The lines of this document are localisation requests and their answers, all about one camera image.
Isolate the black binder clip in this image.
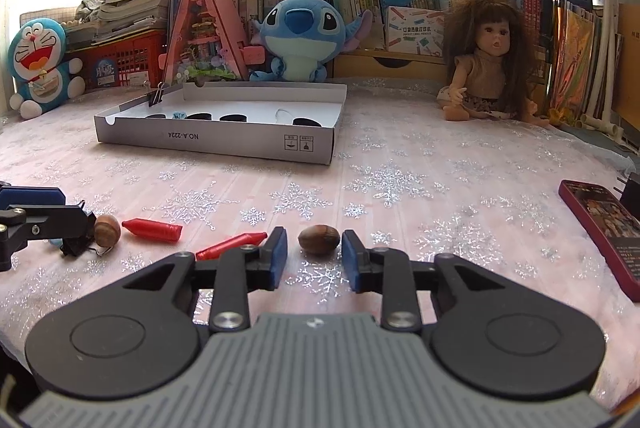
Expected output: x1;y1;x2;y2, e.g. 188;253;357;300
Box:
61;200;96;258
146;81;171;107

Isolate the Doraemon plush toy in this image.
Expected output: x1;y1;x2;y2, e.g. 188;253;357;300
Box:
8;18;86;120

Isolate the red plastic crate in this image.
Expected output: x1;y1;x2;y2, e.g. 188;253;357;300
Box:
64;29;167;92

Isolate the white stationery box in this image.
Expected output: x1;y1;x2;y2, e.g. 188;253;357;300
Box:
385;6;445;58

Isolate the brown acorn nut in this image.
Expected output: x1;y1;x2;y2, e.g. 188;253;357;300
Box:
297;224;341;257
93;214;122;255

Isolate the small black cup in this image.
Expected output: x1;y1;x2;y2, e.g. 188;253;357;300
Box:
186;113;212;120

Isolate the wooden drawer organizer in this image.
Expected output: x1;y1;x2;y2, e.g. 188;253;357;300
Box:
332;50;447;82

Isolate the pink triangular toy house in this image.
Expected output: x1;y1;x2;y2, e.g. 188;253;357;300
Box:
163;0;266;86

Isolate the red crayon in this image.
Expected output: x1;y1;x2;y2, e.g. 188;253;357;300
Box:
122;218;182;244
195;232;267;261

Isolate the black binder clip on tray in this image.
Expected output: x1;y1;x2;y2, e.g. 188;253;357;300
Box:
146;81;171;107

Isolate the black round cup container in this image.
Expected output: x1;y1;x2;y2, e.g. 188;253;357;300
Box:
219;114;247;122

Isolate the black round cap lid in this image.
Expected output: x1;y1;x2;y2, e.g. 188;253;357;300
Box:
292;117;322;128

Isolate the white pipe rack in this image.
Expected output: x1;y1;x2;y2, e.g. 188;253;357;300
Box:
580;0;623;144

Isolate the stack of papers and books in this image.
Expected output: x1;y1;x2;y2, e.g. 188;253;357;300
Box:
63;0;174;50

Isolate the brown-haired doll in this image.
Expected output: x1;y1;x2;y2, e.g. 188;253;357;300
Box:
437;0;549;127

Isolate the smartphone in red case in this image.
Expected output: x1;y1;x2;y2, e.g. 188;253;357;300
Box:
559;180;639;304

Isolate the white cardboard tray box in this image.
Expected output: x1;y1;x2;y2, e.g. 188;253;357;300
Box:
94;81;347;166

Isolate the clear plastic round dish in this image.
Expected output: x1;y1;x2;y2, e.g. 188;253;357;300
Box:
276;108;294;126

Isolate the Stitch plush toy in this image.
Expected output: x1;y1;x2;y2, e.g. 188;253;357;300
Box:
250;0;373;82

